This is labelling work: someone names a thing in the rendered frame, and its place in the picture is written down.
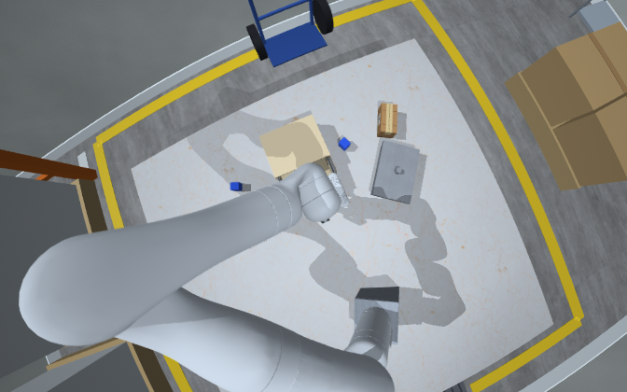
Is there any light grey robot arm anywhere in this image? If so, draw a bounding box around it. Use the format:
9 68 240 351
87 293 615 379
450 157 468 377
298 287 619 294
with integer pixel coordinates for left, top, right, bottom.
19 162 395 392

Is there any brown cardboard box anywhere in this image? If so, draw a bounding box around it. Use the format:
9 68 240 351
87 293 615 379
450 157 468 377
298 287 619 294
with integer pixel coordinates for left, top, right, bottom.
377 103 397 138

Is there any grey metal lid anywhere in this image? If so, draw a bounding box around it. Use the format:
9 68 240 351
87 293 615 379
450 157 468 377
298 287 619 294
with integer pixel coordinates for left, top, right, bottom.
371 140 420 204

